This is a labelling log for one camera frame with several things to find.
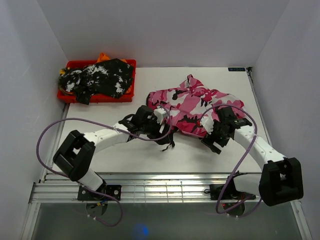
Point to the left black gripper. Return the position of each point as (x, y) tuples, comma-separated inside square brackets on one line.
[(156, 135)]

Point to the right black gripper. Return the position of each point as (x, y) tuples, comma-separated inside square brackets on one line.
[(209, 143)]

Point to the pink camouflage trousers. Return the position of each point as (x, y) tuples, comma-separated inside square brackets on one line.
[(186, 104)]

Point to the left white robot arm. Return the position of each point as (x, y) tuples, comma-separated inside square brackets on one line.
[(75, 154)]

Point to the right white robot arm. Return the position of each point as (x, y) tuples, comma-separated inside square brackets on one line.
[(280, 180)]

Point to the black white camouflage trousers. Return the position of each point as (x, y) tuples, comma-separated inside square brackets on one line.
[(97, 82)]

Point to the small blue table label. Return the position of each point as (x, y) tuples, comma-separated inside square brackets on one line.
[(236, 69)]

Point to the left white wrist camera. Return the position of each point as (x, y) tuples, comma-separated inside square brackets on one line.
[(161, 116)]

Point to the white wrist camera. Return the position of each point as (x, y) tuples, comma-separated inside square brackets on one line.
[(206, 126), (161, 116)]

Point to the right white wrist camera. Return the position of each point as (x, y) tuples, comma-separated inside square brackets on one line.
[(206, 126)]

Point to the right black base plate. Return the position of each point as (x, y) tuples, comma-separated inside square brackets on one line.
[(230, 193)]

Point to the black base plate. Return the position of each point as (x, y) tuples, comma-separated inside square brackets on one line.
[(230, 193), (113, 190)]

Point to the aluminium frame rail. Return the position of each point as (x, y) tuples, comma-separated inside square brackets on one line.
[(156, 207)]

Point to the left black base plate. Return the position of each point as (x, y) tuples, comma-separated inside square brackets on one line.
[(113, 190)]

